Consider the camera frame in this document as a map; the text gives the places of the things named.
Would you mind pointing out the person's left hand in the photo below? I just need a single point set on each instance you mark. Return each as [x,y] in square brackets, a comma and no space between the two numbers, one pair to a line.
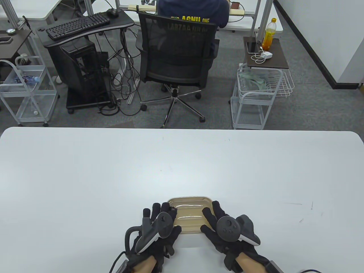
[155,209]

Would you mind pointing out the person's right hand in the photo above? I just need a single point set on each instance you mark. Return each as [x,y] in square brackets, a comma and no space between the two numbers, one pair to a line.
[210,219]

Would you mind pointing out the clear plastic lid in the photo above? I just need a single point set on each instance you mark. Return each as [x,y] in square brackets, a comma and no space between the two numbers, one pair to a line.
[189,213]

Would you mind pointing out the brown takeout box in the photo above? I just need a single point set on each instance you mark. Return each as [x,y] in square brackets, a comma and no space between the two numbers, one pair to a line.
[187,231]

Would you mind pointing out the person's left forearm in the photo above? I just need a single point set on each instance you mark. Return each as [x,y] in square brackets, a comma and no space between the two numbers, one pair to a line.
[145,264]

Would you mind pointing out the person's right forearm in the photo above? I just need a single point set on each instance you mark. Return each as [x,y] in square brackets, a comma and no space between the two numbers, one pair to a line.
[250,264]

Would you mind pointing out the black and white controller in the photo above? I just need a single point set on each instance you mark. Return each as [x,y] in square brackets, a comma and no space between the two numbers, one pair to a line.
[163,224]
[227,227]

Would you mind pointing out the pale green cloth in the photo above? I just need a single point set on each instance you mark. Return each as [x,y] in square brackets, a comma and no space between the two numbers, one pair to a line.
[253,78]

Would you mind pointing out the black computer tower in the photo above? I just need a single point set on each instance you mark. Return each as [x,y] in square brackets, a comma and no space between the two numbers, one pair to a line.
[74,71]

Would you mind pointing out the black mesh office chair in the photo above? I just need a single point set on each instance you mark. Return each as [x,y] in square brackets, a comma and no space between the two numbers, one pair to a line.
[176,48]

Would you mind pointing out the brown side table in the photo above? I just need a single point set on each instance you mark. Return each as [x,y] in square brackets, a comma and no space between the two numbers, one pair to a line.
[278,57]
[17,42]

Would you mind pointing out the dark smartphone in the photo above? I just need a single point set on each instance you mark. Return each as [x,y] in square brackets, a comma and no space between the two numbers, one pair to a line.
[252,47]

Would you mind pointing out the clear plastic water bottle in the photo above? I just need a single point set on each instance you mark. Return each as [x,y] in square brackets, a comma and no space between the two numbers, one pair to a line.
[28,79]

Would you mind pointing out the black computer desk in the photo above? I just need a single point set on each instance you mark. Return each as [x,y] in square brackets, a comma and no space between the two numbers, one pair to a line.
[122,21]

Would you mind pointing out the yellow drink bottle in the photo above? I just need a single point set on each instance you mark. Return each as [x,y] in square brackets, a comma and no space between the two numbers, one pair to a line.
[268,35]

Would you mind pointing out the black keyboard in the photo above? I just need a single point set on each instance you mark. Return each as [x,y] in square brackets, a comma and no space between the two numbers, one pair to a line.
[76,25]

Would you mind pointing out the black computer mouse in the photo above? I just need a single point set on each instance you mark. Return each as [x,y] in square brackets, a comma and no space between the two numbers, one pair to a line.
[113,12]

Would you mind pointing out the beige wooden board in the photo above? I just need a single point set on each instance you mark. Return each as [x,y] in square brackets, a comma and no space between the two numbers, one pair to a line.
[237,12]

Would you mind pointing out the small round tin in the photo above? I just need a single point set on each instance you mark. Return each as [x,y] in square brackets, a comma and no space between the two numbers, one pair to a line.
[10,31]

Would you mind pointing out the white rounded table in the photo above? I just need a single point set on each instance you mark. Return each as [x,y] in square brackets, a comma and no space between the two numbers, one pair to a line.
[34,8]

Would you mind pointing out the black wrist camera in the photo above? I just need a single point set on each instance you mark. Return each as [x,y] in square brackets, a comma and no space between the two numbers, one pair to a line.
[121,267]
[275,267]

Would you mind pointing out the white table with metal frame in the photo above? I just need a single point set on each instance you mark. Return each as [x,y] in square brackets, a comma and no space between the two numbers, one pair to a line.
[241,24]

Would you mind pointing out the aluminium frame post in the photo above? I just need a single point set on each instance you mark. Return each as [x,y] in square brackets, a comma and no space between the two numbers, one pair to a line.
[10,11]
[263,17]

